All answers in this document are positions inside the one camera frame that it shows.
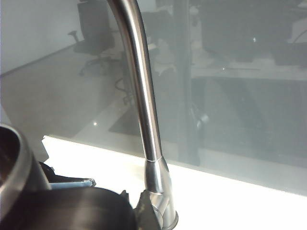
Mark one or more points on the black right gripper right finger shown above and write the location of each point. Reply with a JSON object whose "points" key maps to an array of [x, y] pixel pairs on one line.
{"points": [[146, 213]]}

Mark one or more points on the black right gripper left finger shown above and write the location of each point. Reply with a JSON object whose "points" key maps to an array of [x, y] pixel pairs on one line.
{"points": [[122, 215]]}

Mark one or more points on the stainless steel faucet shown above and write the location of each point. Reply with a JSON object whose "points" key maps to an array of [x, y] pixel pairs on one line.
{"points": [[141, 95]]}

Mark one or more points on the black steel mug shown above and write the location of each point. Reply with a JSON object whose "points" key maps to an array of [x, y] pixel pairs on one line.
{"points": [[60, 210]]}

